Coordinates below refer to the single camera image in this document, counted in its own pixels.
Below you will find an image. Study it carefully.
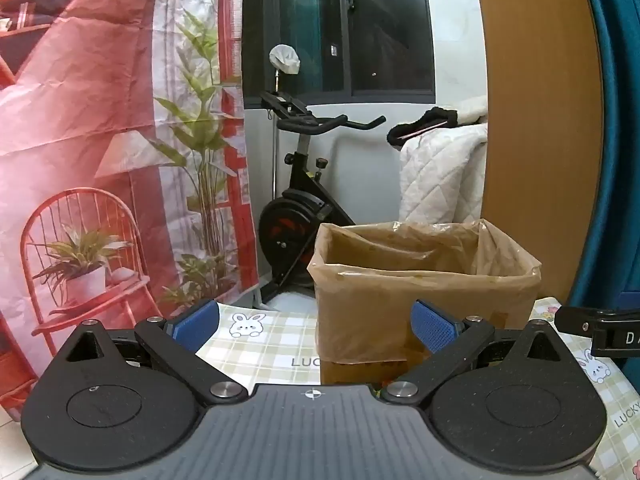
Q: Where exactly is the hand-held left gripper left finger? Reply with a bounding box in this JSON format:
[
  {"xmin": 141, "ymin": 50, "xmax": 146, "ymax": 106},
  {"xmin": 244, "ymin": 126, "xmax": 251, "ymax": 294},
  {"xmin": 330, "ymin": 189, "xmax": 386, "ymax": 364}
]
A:
[{"xmin": 59, "ymin": 299, "xmax": 249, "ymax": 405}]

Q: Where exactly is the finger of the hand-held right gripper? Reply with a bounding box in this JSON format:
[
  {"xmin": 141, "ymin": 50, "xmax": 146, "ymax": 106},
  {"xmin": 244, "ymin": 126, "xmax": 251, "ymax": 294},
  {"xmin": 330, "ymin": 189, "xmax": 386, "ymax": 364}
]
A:
[{"xmin": 554, "ymin": 305, "xmax": 598, "ymax": 347}]

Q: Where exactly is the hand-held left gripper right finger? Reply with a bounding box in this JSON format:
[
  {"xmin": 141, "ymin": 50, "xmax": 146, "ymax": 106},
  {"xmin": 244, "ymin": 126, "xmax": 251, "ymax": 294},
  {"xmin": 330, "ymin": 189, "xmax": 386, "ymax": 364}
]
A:
[{"xmin": 381, "ymin": 300, "xmax": 583, "ymax": 405}]

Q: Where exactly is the clear plastic box liner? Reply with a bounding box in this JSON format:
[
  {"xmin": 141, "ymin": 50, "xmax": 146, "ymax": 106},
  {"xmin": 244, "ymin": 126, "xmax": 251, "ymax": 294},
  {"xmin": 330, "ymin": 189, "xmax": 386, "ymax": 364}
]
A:
[{"xmin": 306, "ymin": 219, "xmax": 543, "ymax": 365}]

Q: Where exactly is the brown cardboard box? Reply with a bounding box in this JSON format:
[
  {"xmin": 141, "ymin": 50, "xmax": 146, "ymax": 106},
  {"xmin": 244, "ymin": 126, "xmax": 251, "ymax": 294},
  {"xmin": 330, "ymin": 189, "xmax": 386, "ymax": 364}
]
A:
[{"xmin": 306, "ymin": 219, "xmax": 543, "ymax": 387}]

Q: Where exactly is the checked bunny tablecloth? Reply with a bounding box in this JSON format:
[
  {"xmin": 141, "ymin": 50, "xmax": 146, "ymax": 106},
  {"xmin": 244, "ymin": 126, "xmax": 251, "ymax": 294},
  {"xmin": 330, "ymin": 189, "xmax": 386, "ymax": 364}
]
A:
[{"xmin": 194, "ymin": 297, "xmax": 640, "ymax": 480}]

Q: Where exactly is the white quilted blanket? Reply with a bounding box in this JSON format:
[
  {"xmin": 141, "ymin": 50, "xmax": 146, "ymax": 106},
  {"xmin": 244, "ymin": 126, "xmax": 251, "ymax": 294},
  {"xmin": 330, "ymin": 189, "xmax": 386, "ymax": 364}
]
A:
[{"xmin": 398, "ymin": 95, "xmax": 489, "ymax": 227}]

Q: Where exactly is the black exercise bike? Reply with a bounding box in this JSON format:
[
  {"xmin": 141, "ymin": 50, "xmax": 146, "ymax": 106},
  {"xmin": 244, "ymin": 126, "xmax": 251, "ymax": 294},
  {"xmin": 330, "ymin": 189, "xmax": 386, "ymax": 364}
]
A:
[{"xmin": 257, "ymin": 91, "xmax": 387, "ymax": 306}]

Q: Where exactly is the thin metal pole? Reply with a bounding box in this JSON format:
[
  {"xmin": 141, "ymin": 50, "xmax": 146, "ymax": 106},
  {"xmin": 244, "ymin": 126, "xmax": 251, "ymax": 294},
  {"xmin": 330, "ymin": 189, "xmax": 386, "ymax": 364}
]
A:
[{"xmin": 272, "ymin": 67, "xmax": 282, "ymax": 197}]

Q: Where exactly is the teal curtain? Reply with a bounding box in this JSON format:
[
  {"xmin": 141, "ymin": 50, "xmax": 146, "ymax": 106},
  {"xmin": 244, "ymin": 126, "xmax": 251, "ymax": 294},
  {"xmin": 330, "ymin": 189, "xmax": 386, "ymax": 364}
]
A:
[{"xmin": 569, "ymin": 0, "xmax": 640, "ymax": 309}]

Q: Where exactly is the black garment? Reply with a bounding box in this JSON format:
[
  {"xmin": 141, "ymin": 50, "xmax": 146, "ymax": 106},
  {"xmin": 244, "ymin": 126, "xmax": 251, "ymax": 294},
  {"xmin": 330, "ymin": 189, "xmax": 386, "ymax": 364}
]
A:
[{"xmin": 386, "ymin": 108, "xmax": 459, "ymax": 149}]

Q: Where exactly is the white cloth cap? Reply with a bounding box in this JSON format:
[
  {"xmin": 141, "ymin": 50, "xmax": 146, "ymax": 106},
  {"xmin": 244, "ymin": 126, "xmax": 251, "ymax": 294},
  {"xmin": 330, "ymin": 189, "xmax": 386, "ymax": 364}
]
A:
[{"xmin": 269, "ymin": 43, "xmax": 301, "ymax": 76}]

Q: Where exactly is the dark sliding window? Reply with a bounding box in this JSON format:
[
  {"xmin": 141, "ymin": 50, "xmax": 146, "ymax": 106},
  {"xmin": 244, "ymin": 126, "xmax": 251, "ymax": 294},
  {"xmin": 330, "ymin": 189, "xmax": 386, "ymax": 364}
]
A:
[{"xmin": 241, "ymin": 0, "xmax": 437, "ymax": 109}]

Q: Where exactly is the red printed wall cloth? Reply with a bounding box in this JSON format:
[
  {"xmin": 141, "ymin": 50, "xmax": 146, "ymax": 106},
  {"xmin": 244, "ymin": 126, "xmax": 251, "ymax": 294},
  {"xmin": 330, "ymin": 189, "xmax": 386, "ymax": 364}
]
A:
[{"xmin": 0, "ymin": 0, "xmax": 261, "ymax": 413}]

